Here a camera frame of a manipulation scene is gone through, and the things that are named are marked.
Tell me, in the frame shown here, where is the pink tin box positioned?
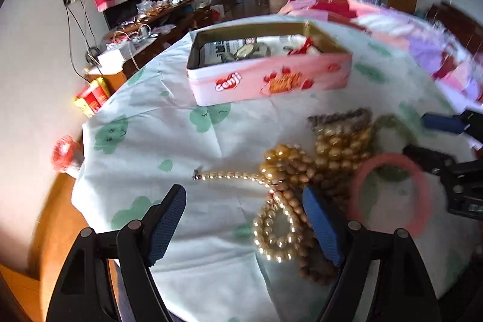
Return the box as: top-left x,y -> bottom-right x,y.
186,20 -> 353,107

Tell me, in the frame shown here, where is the green bangle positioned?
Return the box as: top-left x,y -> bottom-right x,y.
373,114 -> 424,184

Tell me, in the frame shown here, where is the amber bead bracelet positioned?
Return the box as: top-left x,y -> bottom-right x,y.
260,143 -> 315,191

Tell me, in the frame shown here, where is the dark grey bead bracelet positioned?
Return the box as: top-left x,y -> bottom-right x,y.
307,108 -> 373,131

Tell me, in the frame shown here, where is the clear plastic bag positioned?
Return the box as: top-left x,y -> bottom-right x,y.
136,0 -> 160,16

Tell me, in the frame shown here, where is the red yellow carton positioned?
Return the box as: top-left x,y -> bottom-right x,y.
73,78 -> 112,118

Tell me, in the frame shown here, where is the brown wooden bead strand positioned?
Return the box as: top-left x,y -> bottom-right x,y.
278,164 -> 350,285

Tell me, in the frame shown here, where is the dark wooden headboard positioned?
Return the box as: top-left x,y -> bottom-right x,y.
415,1 -> 483,56

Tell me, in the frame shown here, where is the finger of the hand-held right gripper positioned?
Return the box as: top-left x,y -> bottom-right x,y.
402,145 -> 454,175
421,110 -> 483,151

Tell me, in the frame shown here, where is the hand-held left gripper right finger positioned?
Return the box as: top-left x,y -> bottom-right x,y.
302,187 -> 442,322

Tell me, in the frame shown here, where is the grey metal trinket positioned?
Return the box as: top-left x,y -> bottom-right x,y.
235,42 -> 271,61

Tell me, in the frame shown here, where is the pink bangle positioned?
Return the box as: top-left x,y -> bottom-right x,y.
348,153 -> 433,238

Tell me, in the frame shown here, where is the wooden television cabinet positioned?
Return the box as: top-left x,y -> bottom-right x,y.
85,0 -> 214,89

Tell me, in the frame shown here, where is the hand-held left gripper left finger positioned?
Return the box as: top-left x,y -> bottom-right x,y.
45,184 -> 187,322

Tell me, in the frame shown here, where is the bin with red bag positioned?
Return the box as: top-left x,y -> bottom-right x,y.
53,135 -> 84,179

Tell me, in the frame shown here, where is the black cable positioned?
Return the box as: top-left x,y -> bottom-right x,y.
66,1 -> 99,78

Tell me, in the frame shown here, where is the white cable bundle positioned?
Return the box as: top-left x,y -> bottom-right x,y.
112,23 -> 160,44

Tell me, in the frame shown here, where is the newspaper sheet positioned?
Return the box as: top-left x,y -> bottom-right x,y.
199,40 -> 244,67

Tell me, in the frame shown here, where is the pearl necklace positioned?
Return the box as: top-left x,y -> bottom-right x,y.
192,168 -> 318,264

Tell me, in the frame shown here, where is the white cardboard box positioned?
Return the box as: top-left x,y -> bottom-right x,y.
97,43 -> 133,74

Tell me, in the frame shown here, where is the bed with patchwork quilt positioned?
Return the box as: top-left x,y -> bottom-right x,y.
277,0 -> 483,104

